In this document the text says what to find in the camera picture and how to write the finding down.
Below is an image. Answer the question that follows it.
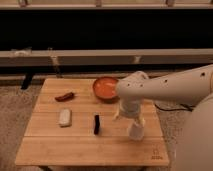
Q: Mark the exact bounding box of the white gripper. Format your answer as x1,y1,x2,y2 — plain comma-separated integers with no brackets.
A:
114,100,145,126

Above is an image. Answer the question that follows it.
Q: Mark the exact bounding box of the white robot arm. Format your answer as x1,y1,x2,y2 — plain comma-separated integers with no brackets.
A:
116,64,213,171

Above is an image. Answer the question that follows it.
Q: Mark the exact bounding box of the black upright eraser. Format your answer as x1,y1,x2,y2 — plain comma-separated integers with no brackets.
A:
94,115,100,135

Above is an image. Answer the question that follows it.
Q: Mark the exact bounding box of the white eraser block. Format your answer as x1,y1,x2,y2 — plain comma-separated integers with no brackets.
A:
59,109,71,127

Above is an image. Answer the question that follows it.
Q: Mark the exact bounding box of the orange bowl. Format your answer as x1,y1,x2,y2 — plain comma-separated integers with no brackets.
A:
92,76,118,102

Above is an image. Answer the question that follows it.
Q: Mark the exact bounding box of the brown sausage-shaped object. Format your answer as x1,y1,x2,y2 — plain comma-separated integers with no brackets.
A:
55,92,75,102

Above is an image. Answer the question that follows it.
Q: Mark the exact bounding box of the wooden table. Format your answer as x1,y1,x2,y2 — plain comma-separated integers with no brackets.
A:
15,78,169,166

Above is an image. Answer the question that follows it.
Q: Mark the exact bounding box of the black table leg stand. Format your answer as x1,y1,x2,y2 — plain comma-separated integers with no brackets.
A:
21,73,34,90

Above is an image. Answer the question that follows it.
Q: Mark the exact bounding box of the black cable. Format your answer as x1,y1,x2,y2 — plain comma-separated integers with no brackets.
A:
153,101,196,113

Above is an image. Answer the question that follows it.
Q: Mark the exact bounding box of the grey metal rail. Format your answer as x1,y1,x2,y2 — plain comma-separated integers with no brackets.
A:
0,48,213,67

